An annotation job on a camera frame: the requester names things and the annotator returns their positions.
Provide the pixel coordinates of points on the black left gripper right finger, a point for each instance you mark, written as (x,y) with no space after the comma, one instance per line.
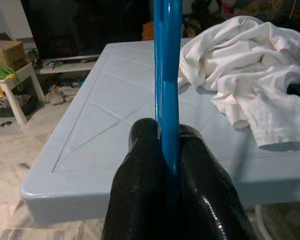
(205,195)

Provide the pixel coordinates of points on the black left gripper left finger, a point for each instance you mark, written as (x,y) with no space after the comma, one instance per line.
(140,187)

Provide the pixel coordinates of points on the blue plastic hanger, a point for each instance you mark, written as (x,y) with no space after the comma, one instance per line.
(167,100)

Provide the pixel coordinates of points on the pale blue folding table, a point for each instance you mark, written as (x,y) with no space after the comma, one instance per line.
(102,125)

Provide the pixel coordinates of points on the white shirt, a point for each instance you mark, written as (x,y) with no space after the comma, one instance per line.
(252,87)

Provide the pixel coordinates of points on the low white shelf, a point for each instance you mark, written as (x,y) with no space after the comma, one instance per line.
(65,70)

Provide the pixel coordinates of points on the small white table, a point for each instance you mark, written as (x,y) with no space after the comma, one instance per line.
(17,110)

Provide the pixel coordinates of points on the orange bag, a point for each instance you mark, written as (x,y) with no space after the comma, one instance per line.
(148,31)

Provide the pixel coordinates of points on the large black television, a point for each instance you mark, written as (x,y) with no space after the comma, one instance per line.
(77,30)

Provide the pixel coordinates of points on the green cloth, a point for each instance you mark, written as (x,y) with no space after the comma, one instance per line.
(0,70)

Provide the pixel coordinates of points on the brown cardboard box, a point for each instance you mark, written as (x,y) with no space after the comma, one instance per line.
(7,53)

